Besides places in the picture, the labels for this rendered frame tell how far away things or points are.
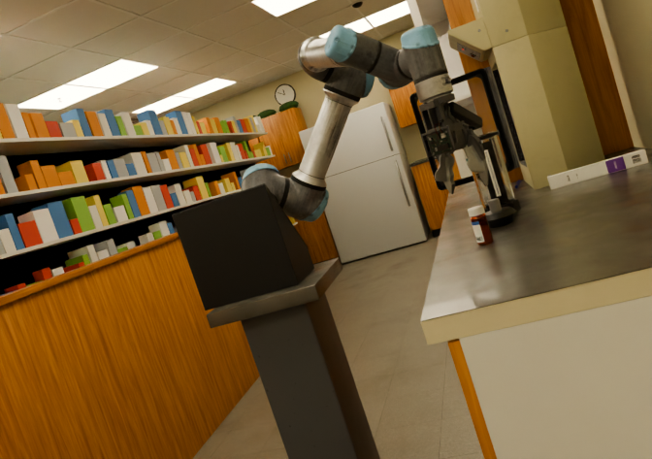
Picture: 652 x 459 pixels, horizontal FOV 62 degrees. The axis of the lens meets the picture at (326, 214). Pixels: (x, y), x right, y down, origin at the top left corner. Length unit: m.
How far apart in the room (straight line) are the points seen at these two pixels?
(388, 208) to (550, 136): 5.10
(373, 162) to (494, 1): 5.08
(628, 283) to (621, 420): 0.20
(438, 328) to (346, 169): 6.08
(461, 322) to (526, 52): 1.18
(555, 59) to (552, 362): 1.24
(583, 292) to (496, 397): 0.21
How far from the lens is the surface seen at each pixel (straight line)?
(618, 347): 0.90
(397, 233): 6.90
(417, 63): 1.20
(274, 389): 1.61
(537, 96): 1.87
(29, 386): 2.46
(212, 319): 1.53
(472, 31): 1.88
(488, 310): 0.86
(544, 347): 0.89
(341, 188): 6.94
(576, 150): 1.94
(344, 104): 1.65
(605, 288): 0.87
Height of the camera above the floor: 1.20
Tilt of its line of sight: 4 degrees down
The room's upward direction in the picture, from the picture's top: 18 degrees counter-clockwise
